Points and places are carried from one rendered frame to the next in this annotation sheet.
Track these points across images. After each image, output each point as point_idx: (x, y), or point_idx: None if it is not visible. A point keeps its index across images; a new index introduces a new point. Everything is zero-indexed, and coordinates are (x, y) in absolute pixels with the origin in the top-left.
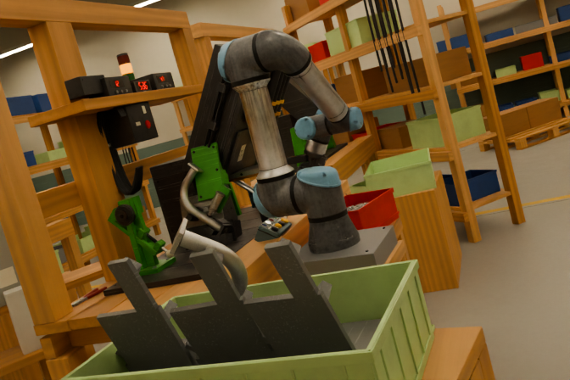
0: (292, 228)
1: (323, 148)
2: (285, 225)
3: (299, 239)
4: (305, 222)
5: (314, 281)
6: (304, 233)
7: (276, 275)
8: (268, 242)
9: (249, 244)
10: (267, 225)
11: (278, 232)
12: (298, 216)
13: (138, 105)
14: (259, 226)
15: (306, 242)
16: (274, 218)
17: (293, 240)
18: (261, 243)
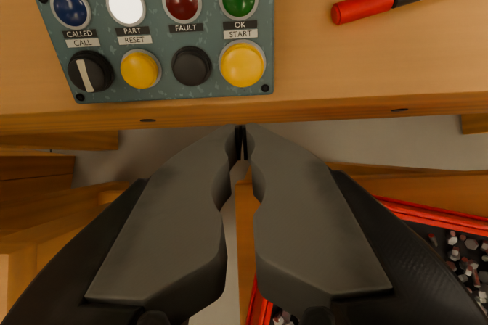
0: (246, 104)
1: None
2: (209, 83)
3: (290, 112)
4: (425, 99)
5: None
6: (362, 108)
7: (33, 129)
8: (45, 70)
9: None
10: (95, 19)
11: (88, 97)
12: (477, 51)
13: None
14: None
15: (344, 113)
16: (220, 6)
17: (220, 113)
18: (37, 40)
